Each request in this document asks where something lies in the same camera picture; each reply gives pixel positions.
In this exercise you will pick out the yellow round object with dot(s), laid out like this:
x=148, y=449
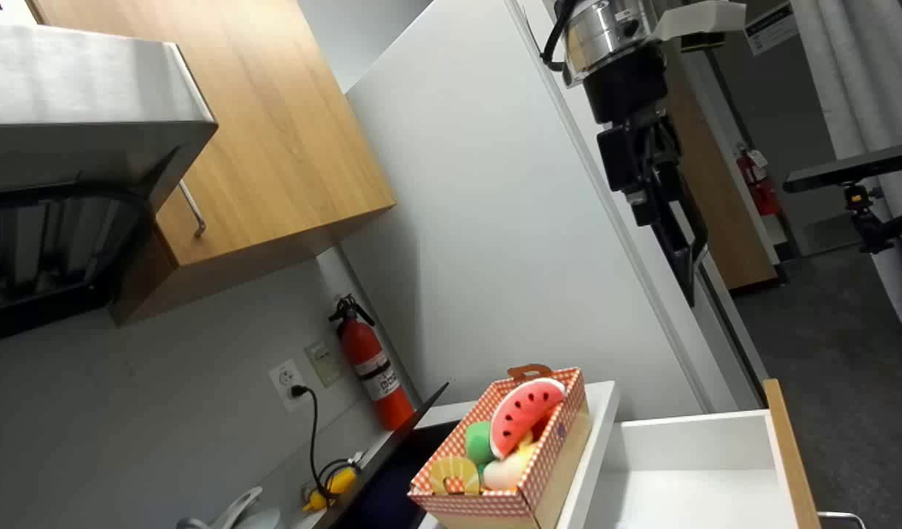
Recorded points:
x=339, y=479

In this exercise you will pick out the wooden upper cabinet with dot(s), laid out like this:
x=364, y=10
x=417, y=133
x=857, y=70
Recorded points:
x=274, y=128

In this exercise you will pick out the black stereo camera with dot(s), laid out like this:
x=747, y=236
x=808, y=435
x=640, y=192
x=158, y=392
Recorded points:
x=850, y=164

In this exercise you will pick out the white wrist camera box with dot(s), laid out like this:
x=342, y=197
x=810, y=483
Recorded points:
x=699, y=17

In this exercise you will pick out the black cooktop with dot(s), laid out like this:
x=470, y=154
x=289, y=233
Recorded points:
x=392, y=488

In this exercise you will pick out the white tall cabinet panel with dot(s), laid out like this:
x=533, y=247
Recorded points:
x=487, y=194

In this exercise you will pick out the beige wall switch plate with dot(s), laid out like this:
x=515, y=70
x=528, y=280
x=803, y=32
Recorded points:
x=323, y=361

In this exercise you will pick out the white drawer with wooden front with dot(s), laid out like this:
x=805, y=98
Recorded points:
x=694, y=471

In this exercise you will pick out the black camera stand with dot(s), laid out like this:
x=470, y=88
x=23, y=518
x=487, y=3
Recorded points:
x=875, y=222

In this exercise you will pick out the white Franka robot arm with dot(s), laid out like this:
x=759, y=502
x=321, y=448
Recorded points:
x=599, y=31

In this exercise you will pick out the white curtain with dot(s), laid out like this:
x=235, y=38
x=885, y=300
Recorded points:
x=862, y=69

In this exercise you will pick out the stainless steel range hood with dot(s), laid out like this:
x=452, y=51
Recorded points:
x=77, y=98

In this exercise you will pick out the green plush toy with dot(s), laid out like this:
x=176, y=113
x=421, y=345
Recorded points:
x=478, y=442

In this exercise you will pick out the watermelon plush toy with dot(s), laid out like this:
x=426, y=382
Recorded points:
x=523, y=413

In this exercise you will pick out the red dotted cardboard basket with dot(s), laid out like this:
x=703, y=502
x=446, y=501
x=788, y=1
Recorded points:
x=548, y=471

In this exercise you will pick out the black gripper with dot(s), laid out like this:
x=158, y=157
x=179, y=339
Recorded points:
x=627, y=88

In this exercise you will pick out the small red fire extinguisher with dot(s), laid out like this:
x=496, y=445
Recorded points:
x=762, y=186

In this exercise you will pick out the yellow plush toy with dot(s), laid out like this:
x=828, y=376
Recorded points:
x=452, y=477

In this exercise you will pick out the white wall outlet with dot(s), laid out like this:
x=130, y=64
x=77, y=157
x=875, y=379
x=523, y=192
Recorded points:
x=286, y=374

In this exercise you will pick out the cream plush toy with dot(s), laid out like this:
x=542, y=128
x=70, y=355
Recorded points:
x=503, y=473

